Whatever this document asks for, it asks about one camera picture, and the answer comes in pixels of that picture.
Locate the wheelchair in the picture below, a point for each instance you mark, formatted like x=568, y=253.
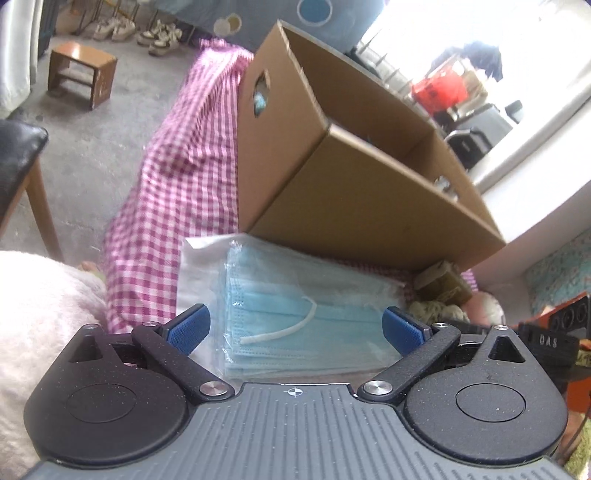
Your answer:
x=475, y=136

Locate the black cushioned wooden chair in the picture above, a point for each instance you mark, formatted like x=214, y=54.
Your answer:
x=18, y=147

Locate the green scrunchie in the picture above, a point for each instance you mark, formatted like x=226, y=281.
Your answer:
x=436, y=311

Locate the floral teal bedsheet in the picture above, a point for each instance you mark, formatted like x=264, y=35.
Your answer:
x=558, y=272

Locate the blue patterned sheet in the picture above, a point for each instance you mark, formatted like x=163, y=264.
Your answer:
x=277, y=14

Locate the metal railing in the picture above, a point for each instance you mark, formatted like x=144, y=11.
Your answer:
x=388, y=69

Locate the wooden stool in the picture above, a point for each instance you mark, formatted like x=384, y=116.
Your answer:
x=87, y=74

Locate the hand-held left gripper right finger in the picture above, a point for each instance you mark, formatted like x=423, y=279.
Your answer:
x=404, y=330

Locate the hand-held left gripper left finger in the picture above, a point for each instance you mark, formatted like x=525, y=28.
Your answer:
x=189, y=330

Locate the white fluffy blanket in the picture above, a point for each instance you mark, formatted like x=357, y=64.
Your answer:
x=32, y=346

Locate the small tan box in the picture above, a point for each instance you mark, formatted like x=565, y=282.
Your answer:
x=443, y=281

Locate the pink plush toy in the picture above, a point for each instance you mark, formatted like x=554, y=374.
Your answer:
x=487, y=309

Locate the dark blue hanging garment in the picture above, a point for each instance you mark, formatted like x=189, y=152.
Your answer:
x=482, y=57

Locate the large red plastic bag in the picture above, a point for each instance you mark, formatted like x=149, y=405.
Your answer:
x=438, y=90

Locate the cardboard box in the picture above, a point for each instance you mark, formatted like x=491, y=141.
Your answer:
x=346, y=194

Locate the bag of blue face masks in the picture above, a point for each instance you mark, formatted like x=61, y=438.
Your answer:
x=277, y=300

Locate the beige hanging cloth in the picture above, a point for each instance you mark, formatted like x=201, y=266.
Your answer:
x=475, y=85

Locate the white hanging garment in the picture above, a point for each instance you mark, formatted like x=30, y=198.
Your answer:
x=18, y=55

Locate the pink checked cloth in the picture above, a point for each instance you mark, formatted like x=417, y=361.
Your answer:
x=184, y=161

